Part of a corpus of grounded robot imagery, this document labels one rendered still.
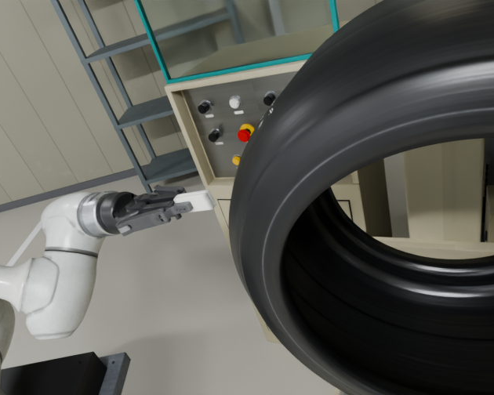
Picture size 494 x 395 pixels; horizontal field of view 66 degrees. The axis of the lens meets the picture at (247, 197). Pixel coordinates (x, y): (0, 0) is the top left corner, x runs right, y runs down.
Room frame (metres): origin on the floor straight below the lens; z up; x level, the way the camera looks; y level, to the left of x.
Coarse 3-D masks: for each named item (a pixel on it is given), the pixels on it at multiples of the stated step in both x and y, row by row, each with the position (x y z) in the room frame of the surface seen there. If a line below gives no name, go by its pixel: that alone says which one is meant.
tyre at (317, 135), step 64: (384, 0) 0.47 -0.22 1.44; (448, 0) 0.31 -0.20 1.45; (320, 64) 0.35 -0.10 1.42; (384, 64) 0.29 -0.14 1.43; (448, 64) 0.26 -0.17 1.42; (256, 128) 0.39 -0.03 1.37; (320, 128) 0.30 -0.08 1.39; (384, 128) 0.27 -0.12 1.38; (448, 128) 0.25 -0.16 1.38; (256, 192) 0.34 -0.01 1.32; (320, 192) 0.30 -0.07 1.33; (256, 256) 0.34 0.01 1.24; (320, 256) 0.54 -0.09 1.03; (384, 256) 0.52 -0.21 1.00; (320, 320) 0.42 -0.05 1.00; (384, 320) 0.44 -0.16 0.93; (448, 320) 0.41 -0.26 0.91; (384, 384) 0.29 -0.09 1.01; (448, 384) 0.31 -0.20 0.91
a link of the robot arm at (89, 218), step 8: (96, 192) 0.71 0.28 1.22; (104, 192) 0.68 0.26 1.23; (112, 192) 0.69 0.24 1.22; (88, 200) 0.68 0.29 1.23; (96, 200) 0.66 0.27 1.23; (80, 208) 0.67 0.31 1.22; (88, 208) 0.66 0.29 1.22; (96, 208) 0.65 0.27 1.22; (80, 216) 0.66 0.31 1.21; (88, 216) 0.65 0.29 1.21; (96, 216) 0.64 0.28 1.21; (80, 224) 0.66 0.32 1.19; (88, 224) 0.65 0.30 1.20; (96, 224) 0.63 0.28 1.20; (104, 224) 0.64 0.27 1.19; (88, 232) 0.65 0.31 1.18; (96, 232) 0.64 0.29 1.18; (104, 232) 0.63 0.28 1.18; (112, 232) 0.64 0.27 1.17; (120, 232) 0.65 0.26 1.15
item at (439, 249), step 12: (384, 240) 0.61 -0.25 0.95; (396, 240) 0.60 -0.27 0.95; (408, 240) 0.59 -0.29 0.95; (420, 240) 0.58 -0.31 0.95; (432, 240) 0.57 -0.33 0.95; (408, 252) 0.57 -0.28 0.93; (420, 252) 0.56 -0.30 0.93; (432, 252) 0.55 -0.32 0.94; (444, 252) 0.53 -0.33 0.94; (456, 252) 0.52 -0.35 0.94; (468, 252) 0.51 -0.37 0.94; (480, 252) 0.50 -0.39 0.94; (492, 252) 0.49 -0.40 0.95
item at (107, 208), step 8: (120, 192) 0.66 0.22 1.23; (128, 192) 0.67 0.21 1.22; (104, 200) 0.66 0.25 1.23; (112, 200) 0.64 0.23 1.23; (120, 200) 0.64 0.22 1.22; (128, 200) 0.66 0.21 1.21; (104, 208) 0.64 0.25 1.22; (112, 208) 0.63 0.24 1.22; (120, 208) 0.63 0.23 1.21; (104, 216) 0.63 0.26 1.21; (112, 216) 0.62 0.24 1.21; (120, 216) 0.61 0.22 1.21; (128, 216) 0.60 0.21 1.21; (112, 224) 0.62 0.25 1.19
